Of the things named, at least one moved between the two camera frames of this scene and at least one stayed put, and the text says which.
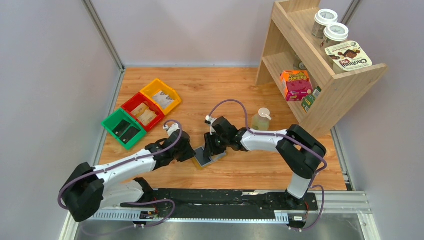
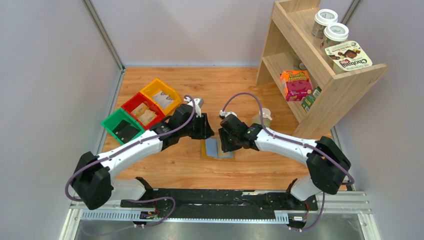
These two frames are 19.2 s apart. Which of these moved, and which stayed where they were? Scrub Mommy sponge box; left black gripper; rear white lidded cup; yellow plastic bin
Moved: left black gripper
Stayed: yellow plastic bin; Scrub Mommy sponge box; rear white lidded cup
